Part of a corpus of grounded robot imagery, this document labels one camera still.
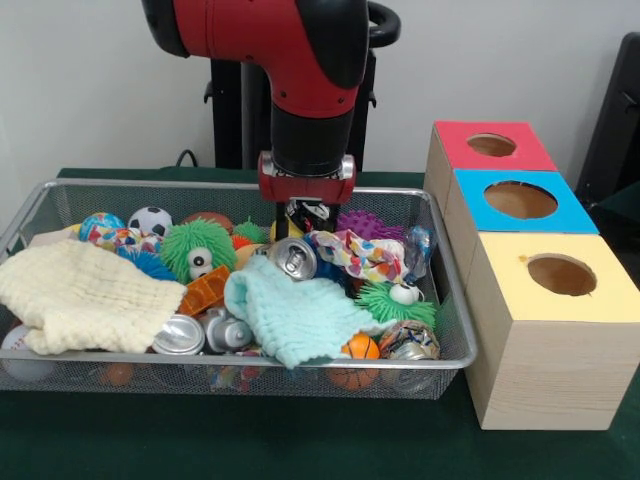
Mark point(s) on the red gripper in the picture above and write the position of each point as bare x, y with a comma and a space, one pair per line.
305, 189

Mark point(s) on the mint green knitted cloth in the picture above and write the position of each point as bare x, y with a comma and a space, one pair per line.
290, 312

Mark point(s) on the clear plastic packet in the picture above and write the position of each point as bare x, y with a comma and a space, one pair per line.
419, 250

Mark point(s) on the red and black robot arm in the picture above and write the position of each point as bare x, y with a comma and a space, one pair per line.
280, 45

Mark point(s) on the wooden box with three holes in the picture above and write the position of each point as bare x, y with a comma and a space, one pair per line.
550, 360

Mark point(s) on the small green puffer toy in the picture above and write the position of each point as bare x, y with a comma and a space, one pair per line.
380, 302

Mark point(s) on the large green puffer toy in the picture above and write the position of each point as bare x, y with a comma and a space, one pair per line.
200, 242

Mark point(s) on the orange plastic toy crate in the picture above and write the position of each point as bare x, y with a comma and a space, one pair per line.
205, 292

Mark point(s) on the small orange basketball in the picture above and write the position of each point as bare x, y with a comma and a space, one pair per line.
361, 347

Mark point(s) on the black and white soccer ball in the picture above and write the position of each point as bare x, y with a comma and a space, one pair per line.
150, 220

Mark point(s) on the globe print ball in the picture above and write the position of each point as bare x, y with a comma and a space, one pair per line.
100, 225

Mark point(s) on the dark green table cloth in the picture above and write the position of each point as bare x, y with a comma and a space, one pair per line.
250, 440

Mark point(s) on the cream knitted cloth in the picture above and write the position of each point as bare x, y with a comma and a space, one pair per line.
85, 295

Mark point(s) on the dark green side cloth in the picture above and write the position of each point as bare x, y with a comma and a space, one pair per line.
625, 197

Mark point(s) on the black upright panel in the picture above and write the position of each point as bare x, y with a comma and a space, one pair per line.
615, 125

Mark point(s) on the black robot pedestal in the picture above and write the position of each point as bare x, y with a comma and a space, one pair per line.
230, 125

